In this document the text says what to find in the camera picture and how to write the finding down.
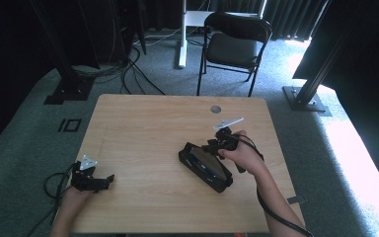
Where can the person's left hand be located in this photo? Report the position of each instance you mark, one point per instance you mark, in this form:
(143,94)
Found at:
(75,198)

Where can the black curtain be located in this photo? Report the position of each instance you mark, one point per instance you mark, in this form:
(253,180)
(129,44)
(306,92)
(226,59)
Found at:
(368,82)

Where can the black metal stand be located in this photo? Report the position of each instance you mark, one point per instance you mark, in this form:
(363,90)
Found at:
(306,95)
(69,89)

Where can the black folding chair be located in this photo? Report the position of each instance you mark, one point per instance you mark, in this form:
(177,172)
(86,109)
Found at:
(233,49)

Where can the dark pleated curtain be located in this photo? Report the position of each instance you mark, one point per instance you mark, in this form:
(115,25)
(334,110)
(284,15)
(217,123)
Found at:
(292,16)

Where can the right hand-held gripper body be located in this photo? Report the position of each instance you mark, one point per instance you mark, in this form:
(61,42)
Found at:
(227,140)

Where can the black mesh pencil case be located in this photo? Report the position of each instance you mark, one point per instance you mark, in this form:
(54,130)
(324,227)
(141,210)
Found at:
(207,169)

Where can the person's right hand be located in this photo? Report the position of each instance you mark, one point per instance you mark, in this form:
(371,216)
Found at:
(245,158)

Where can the grey tape piece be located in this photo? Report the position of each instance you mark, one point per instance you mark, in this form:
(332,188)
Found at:
(296,199)

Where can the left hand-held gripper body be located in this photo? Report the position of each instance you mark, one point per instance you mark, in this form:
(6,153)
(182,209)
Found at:
(81,180)

